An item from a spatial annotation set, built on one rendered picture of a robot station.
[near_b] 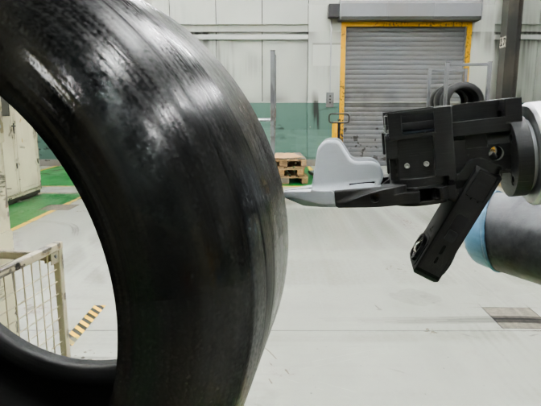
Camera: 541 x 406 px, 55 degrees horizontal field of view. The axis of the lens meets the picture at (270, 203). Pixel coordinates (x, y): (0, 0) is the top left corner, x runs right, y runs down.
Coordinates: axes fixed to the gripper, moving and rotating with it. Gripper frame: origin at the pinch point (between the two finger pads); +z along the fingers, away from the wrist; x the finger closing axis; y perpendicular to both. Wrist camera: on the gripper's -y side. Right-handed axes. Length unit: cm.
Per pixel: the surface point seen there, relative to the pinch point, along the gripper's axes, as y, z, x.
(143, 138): 7.7, 7.4, 16.7
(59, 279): -24, 65, -59
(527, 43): 94, -395, -1194
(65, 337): -38, 67, -59
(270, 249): -2.7, 2.0, 7.2
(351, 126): -38, -2, -1135
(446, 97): 3, -138, -722
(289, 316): -118, 45, -259
